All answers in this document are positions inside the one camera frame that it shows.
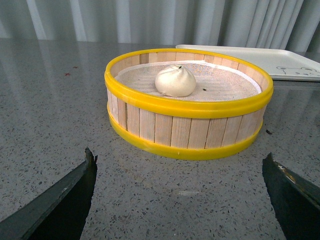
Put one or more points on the wooden steamer basket yellow rims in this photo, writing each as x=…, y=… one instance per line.
x=180, y=129

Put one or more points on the white steamed bun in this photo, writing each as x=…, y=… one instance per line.
x=175, y=81

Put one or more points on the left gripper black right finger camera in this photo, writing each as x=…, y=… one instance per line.
x=295, y=200

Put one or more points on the white bear print tray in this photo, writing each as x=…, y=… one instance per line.
x=279, y=64

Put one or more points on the grey pleated curtain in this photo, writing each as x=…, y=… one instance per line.
x=292, y=25

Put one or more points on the white mesh steamer liner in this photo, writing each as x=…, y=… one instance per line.
x=214, y=83

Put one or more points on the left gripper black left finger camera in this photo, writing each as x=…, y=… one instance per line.
x=60, y=212

